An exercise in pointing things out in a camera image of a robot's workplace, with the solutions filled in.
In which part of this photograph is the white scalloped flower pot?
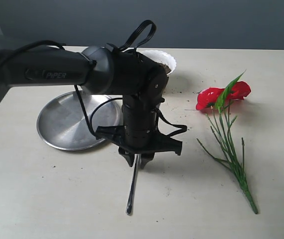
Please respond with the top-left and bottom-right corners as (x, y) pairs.
(140, 50), (177, 75)

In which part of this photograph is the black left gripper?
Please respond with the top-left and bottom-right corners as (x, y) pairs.
(118, 133), (182, 169)

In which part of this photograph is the stainless steel spork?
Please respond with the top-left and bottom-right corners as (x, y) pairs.
(126, 154), (141, 216)

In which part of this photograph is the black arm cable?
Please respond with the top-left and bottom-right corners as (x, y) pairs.
(0, 19), (188, 140)

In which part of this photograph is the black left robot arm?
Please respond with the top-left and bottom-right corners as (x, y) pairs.
(0, 46), (182, 165)

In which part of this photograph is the dark brown potting soil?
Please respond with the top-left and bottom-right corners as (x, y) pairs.
(160, 63), (171, 75)

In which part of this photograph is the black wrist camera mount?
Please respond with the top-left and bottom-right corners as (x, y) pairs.
(95, 125), (125, 146)

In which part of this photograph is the red artificial flower with stems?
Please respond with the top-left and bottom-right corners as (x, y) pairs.
(195, 73), (259, 215)

